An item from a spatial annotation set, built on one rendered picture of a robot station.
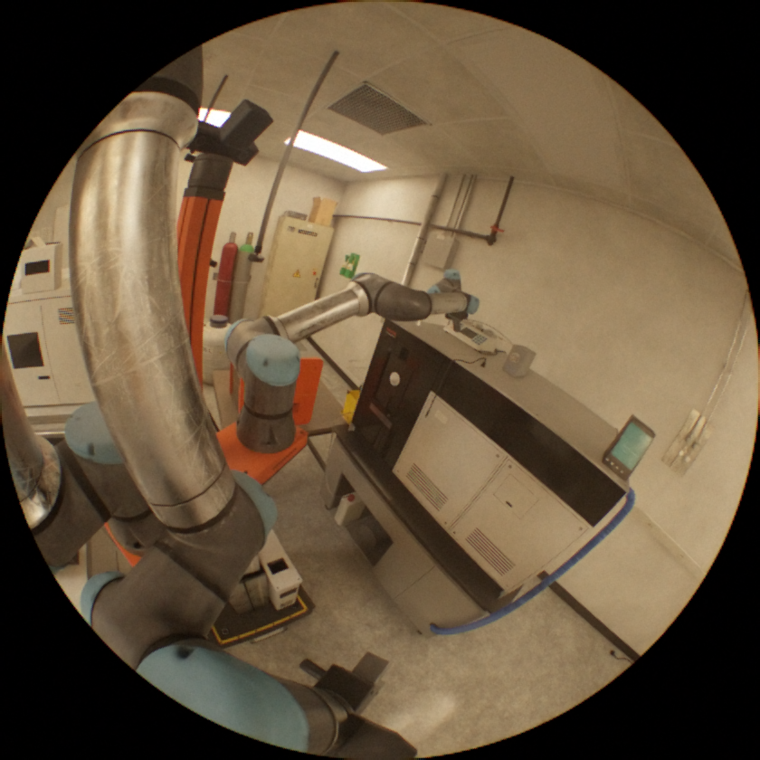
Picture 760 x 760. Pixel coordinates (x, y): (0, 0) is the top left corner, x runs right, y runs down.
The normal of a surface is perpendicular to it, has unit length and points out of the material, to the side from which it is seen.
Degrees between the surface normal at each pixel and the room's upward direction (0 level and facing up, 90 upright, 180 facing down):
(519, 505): 90
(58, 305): 90
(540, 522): 90
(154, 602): 13
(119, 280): 71
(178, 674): 25
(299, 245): 90
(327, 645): 0
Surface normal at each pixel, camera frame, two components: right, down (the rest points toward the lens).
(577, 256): -0.77, 0.04
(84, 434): 0.33, -0.90
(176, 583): 0.57, -0.71
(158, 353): 0.96, 0.06
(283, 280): 0.57, 0.51
